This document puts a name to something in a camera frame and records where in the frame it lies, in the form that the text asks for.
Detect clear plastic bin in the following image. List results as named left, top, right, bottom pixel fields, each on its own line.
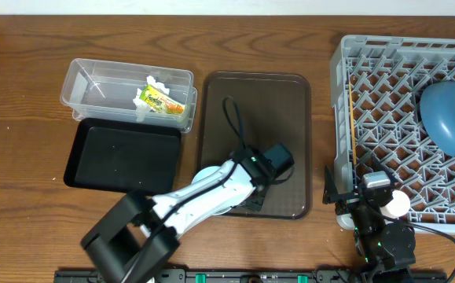
left=60, top=58, right=197, bottom=133

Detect pink cup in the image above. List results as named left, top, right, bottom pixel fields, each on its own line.
left=380, top=190, right=411, bottom=219

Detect brown serving tray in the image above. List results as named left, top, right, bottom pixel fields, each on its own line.
left=196, top=72, right=312, bottom=220

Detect large blue bowl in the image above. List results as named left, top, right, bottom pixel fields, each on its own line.
left=420, top=81, right=455, bottom=156

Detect yellow green snack wrapper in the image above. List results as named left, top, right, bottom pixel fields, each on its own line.
left=134, top=85, right=185, bottom=115

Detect light blue rice bowl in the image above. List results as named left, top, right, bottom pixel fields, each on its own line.
left=192, top=166, right=232, bottom=215

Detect wooden chopstick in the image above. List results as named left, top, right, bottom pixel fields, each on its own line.
left=347, top=80, right=357, bottom=166
left=351, top=128, right=358, bottom=167

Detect black plastic tray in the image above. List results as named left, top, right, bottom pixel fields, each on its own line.
left=64, top=118, right=182, bottom=196

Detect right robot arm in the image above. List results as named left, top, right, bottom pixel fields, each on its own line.
left=322, top=167, right=447, bottom=283

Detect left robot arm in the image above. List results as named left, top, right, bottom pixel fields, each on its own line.
left=81, top=148, right=277, bottom=282

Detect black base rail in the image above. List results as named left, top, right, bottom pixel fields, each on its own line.
left=53, top=269, right=369, bottom=283

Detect grey dishwasher rack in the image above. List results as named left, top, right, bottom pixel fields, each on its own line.
left=330, top=35, right=455, bottom=234

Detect white tissue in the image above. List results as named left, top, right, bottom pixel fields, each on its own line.
left=133, top=75, right=170, bottom=123

